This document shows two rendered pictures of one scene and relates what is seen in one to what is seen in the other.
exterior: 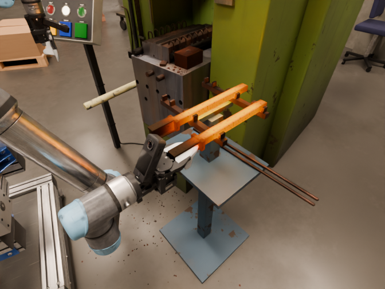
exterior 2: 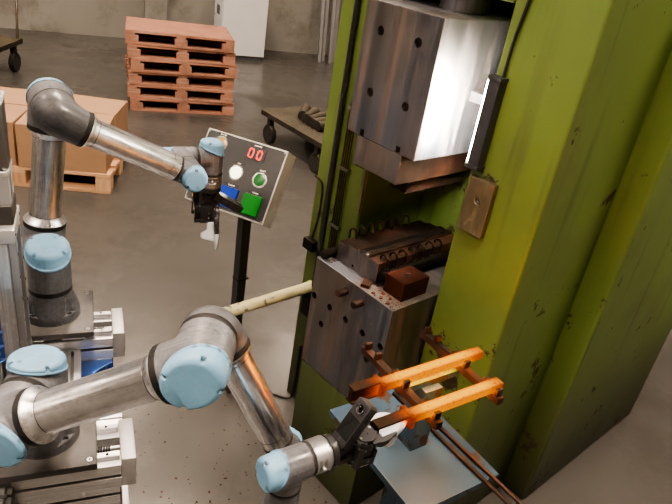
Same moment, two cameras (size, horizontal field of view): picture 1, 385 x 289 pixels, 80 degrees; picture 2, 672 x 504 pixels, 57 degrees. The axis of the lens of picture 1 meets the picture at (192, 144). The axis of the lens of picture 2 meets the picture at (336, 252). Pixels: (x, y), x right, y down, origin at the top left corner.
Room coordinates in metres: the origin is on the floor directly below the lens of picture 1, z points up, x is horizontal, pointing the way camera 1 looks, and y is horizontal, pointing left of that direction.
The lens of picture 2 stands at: (-0.64, 0.12, 1.94)
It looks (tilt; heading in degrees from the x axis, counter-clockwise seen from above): 28 degrees down; 4
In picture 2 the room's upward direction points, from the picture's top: 10 degrees clockwise
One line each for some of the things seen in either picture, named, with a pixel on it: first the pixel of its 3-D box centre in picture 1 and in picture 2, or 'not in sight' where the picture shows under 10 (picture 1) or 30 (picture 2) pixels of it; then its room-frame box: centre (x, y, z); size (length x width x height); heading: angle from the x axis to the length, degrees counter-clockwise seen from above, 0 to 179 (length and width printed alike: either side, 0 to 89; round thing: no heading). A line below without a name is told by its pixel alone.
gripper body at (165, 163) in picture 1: (151, 176); (348, 445); (0.38, 0.10, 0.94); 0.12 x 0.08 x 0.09; 132
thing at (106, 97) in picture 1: (115, 93); (267, 299); (1.36, 0.51, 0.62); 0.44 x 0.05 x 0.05; 139
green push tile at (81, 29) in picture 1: (81, 30); (250, 205); (1.36, 0.61, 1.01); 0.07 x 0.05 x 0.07; 74
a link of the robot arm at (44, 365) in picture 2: not in sight; (37, 380); (0.32, 0.79, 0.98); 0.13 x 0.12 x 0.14; 8
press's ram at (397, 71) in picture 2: not in sight; (448, 80); (1.34, 0.02, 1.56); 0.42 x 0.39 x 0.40; 139
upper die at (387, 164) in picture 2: not in sight; (421, 152); (1.36, 0.06, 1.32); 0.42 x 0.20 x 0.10; 139
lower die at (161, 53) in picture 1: (182, 39); (399, 247); (1.36, 0.06, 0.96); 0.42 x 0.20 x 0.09; 139
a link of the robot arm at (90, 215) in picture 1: (90, 212); (285, 468); (0.27, 0.22, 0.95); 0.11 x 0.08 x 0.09; 132
